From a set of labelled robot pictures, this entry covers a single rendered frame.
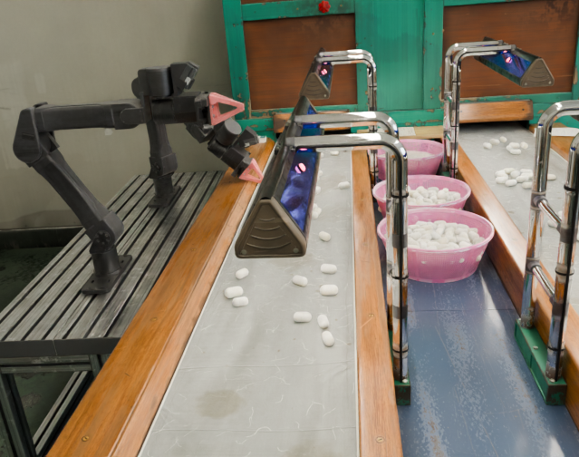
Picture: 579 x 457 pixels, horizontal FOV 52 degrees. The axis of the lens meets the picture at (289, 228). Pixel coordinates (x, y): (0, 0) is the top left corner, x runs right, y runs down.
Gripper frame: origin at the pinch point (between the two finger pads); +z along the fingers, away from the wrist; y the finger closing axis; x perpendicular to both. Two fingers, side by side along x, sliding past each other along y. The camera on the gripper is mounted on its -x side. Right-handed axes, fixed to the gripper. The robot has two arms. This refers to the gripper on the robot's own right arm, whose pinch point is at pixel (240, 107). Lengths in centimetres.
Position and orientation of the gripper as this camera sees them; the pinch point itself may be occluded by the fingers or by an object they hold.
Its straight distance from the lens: 138.1
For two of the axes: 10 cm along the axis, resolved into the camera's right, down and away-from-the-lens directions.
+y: 0.5, -3.8, 9.2
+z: 10.0, -0.4, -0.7
